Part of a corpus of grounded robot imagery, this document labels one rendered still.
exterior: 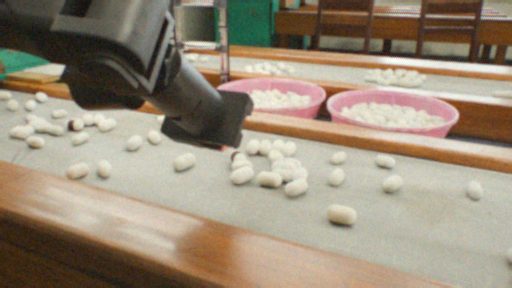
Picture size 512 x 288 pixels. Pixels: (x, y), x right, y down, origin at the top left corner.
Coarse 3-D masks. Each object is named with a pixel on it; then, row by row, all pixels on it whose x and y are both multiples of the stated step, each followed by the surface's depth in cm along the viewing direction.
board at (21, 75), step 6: (18, 72) 109; (24, 72) 109; (30, 72) 109; (6, 78) 107; (12, 78) 106; (18, 78) 105; (24, 78) 104; (30, 78) 103; (36, 78) 103; (42, 78) 103; (48, 78) 103; (54, 78) 105
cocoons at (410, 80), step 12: (192, 60) 140; (204, 60) 139; (264, 72) 117; (276, 72) 118; (288, 72) 120; (372, 72) 118; (384, 72) 118; (396, 72) 121; (408, 72) 119; (384, 84) 108; (396, 84) 110; (408, 84) 106; (420, 84) 107; (492, 96) 98; (504, 96) 98
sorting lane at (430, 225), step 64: (0, 128) 78; (64, 128) 78; (128, 128) 78; (128, 192) 55; (192, 192) 55; (256, 192) 55; (320, 192) 55; (384, 192) 55; (448, 192) 55; (384, 256) 42; (448, 256) 42
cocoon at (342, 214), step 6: (330, 210) 48; (336, 210) 47; (342, 210) 47; (348, 210) 47; (330, 216) 47; (336, 216) 47; (342, 216) 47; (348, 216) 47; (354, 216) 47; (342, 222) 47; (348, 222) 47
